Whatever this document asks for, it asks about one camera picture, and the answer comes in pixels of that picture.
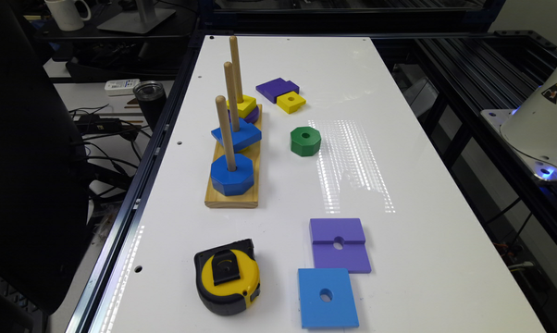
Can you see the small purple stepped block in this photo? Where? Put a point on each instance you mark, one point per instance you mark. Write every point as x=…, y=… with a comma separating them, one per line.
x=272, y=89

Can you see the front wooden peg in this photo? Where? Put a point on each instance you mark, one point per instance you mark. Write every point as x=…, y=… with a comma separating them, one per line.
x=223, y=117

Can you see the wooden peg base board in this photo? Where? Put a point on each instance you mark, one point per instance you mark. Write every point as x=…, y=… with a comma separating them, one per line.
x=214, y=199

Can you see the yellow black tape measure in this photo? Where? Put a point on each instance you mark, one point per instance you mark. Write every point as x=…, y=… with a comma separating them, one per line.
x=228, y=277

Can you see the purple round block on peg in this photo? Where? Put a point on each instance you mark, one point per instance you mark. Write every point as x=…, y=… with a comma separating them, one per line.
x=253, y=116

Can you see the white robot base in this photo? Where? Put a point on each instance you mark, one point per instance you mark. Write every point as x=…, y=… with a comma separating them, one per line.
x=530, y=130

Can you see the black tumbler cup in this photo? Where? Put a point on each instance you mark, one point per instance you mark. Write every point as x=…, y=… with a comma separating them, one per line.
x=151, y=97

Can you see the small yellow square block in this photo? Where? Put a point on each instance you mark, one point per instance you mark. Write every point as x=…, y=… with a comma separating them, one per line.
x=290, y=102

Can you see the blue octagonal block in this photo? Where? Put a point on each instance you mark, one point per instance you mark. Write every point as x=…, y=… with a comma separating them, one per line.
x=230, y=183

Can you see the yellow square block on peg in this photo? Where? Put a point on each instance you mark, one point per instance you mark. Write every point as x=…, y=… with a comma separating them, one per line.
x=246, y=107

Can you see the blue square block on peg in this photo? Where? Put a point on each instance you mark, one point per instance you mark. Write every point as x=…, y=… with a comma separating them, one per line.
x=246, y=136

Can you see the large blue square block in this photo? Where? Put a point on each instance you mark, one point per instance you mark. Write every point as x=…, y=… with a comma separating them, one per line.
x=326, y=298

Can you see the grey monitor stand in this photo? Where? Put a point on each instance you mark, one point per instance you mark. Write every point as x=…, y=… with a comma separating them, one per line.
x=142, y=21

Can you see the white mug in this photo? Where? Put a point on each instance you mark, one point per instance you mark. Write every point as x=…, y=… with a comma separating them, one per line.
x=66, y=14

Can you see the black office chair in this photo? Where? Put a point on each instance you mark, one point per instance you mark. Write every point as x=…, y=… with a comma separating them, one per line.
x=43, y=196

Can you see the large purple square block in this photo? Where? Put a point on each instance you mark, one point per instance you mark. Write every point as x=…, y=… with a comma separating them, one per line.
x=339, y=243

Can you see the middle wooden peg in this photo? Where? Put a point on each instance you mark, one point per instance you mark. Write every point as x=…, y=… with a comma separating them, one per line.
x=230, y=85

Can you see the green octagonal block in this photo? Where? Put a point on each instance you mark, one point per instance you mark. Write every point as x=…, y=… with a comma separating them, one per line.
x=305, y=141

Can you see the white remote device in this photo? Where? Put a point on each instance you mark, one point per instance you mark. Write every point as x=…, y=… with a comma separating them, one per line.
x=121, y=87

